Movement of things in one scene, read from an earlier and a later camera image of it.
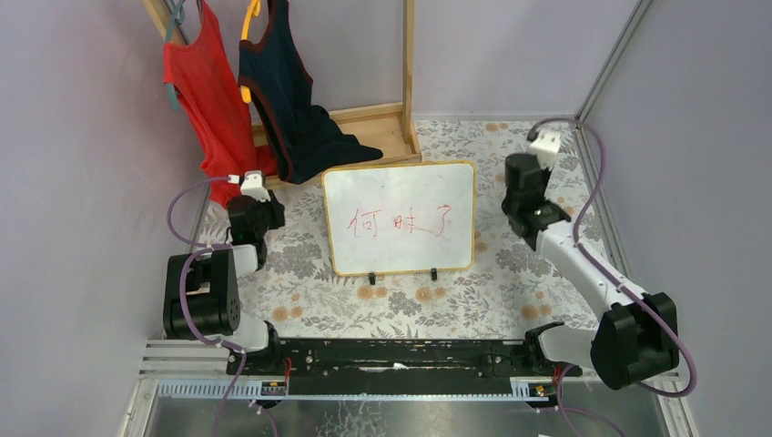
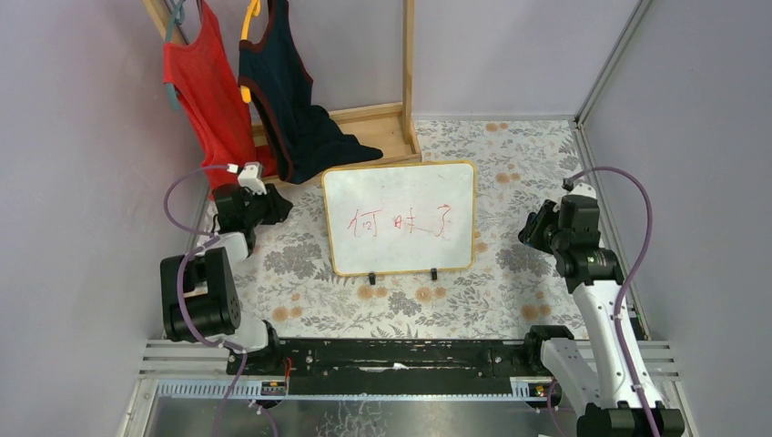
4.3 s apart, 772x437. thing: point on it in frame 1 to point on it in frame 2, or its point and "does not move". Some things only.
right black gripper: (522, 175) to (536, 227)
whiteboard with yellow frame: (401, 218) does not move
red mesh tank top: (205, 73) does not move
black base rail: (400, 357) does not move
